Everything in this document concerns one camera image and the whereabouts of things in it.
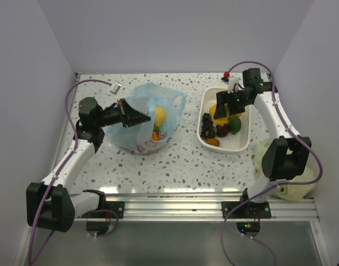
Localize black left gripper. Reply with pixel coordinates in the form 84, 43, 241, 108
95, 98, 150, 128

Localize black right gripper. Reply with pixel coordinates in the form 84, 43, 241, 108
214, 89, 251, 119

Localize orange fake pineapple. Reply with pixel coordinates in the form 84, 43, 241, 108
151, 126, 162, 141

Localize light blue plastic bag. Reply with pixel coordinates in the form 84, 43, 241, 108
107, 83, 187, 154

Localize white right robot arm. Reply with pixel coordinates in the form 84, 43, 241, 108
214, 68, 311, 218

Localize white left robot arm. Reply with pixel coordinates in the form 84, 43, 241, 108
26, 97, 151, 232

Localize dark green fake lime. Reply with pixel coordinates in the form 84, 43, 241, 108
228, 116, 242, 134

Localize dark brown fake mangosteen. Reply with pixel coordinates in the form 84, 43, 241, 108
216, 124, 230, 138

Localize dark purple fake grapes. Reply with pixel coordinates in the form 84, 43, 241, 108
200, 112, 216, 140

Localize brown fake kiwi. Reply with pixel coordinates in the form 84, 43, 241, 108
206, 138, 220, 147

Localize pale green plastic bag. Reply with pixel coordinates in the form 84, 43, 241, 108
254, 138, 317, 202

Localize white perforated plastic basket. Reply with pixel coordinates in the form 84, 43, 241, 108
197, 87, 251, 154

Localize left round controller board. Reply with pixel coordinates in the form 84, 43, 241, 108
86, 221, 114, 238

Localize round controller board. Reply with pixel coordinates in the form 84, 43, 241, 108
236, 221, 261, 237
86, 221, 114, 238

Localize right round controller board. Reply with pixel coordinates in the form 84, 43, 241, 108
236, 221, 261, 237

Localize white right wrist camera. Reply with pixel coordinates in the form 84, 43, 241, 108
221, 71, 242, 93

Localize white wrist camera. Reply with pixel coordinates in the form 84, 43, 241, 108
221, 71, 242, 93
110, 81, 122, 95

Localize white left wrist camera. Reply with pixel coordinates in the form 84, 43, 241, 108
110, 81, 122, 95

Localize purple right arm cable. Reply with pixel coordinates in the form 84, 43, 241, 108
219, 60, 323, 266

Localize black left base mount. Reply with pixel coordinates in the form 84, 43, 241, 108
83, 190, 125, 219

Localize aluminium front rail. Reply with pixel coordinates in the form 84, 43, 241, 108
64, 192, 320, 222

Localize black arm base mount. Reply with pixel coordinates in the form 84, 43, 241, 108
221, 188, 272, 219

